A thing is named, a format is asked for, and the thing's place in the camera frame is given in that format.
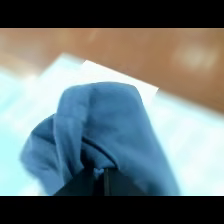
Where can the blue T-shirt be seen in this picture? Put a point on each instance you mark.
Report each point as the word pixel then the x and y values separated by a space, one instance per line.
pixel 110 126

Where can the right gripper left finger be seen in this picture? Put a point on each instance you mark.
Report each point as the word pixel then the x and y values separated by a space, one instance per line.
pixel 83 185

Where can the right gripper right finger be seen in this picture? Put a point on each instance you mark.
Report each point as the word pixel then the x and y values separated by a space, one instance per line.
pixel 121 185

